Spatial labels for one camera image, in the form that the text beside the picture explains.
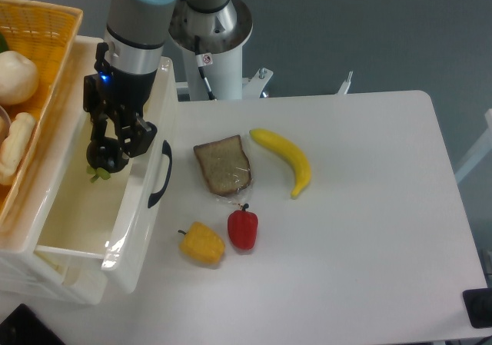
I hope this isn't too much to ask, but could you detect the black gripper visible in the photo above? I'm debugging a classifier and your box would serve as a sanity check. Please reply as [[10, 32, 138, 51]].
[[83, 41, 158, 158]]

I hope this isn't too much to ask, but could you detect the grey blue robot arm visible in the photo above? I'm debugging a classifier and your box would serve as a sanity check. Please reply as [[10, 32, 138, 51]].
[[83, 0, 176, 173]]

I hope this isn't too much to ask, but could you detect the open upper white drawer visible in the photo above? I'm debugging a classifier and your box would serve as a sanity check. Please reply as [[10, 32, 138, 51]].
[[36, 58, 178, 294]]

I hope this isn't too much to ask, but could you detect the white drawer cabinet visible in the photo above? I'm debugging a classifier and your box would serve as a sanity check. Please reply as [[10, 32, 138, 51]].
[[1, 36, 107, 304]]

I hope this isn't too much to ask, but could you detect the pale round fruit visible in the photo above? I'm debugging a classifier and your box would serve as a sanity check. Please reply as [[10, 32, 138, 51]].
[[1, 51, 39, 106]]

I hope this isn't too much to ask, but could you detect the beige bread roll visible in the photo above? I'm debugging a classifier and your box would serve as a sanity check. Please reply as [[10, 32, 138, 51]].
[[1, 112, 36, 186]]

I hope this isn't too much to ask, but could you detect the orange plastic basket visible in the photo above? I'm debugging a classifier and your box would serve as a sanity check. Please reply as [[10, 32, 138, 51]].
[[0, 0, 85, 238]]

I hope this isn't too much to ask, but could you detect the wrapped brown bread slice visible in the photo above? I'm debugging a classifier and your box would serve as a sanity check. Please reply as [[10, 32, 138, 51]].
[[193, 134, 252, 197]]

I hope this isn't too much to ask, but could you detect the yellow banana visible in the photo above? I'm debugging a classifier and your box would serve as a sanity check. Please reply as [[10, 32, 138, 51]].
[[249, 128, 312, 199]]

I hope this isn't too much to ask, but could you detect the yellow bell pepper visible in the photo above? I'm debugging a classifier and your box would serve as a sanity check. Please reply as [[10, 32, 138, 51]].
[[178, 221, 225, 265]]

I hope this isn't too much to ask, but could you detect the red bell pepper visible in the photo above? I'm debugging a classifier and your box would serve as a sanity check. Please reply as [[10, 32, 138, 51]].
[[227, 204, 258, 250]]

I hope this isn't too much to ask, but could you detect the black object bottom left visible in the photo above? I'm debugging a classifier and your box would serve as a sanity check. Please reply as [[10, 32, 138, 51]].
[[1, 304, 65, 345]]

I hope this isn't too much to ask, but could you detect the black device right edge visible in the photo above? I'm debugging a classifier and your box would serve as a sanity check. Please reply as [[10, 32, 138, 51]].
[[462, 288, 491, 329]]

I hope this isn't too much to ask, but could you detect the black drawer handle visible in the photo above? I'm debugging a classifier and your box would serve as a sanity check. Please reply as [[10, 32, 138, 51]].
[[148, 140, 173, 208]]

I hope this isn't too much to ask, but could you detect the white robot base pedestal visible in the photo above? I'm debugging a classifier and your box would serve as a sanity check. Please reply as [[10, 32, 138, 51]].
[[169, 0, 273, 101]]

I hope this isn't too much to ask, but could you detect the white frame right edge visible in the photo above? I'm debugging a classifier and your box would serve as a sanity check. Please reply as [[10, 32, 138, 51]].
[[454, 109, 491, 184]]

